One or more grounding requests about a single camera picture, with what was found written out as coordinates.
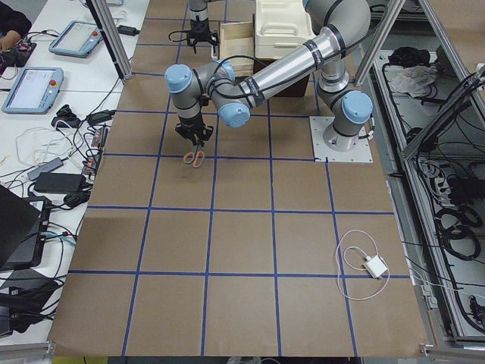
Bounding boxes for white crumpled cloth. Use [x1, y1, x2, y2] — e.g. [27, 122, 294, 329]
[390, 65, 438, 97]

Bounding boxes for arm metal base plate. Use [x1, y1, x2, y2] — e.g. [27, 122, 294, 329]
[309, 116, 373, 164]

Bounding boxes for teach pendant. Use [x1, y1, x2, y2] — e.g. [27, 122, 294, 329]
[2, 67, 64, 115]
[48, 20, 102, 58]

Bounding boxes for white charger with cable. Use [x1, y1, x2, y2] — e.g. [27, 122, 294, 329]
[334, 229, 390, 302]

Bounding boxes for aluminium frame post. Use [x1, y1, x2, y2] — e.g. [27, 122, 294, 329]
[86, 0, 132, 83]

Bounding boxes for orange grey scissors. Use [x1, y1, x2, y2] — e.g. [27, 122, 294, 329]
[183, 143, 205, 168]

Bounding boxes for large black power brick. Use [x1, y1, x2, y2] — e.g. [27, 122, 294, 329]
[33, 172, 86, 193]

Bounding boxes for teach pendant near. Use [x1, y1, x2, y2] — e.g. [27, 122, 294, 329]
[2, 67, 64, 115]

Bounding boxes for black power adapter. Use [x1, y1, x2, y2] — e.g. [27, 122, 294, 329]
[117, 25, 139, 36]

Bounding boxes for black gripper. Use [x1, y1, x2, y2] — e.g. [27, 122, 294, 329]
[175, 117, 213, 146]
[187, 20, 219, 49]

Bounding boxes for black laptop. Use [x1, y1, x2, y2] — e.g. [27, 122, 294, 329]
[1, 187, 52, 271]

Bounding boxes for teach pendant far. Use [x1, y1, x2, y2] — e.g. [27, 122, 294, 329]
[48, 20, 102, 58]

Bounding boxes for cream plastic tray box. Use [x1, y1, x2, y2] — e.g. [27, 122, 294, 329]
[255, 1, 314, 59]

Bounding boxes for dark wooden drawer cabinet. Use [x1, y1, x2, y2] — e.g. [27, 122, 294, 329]
[218, 20, 314, 98]

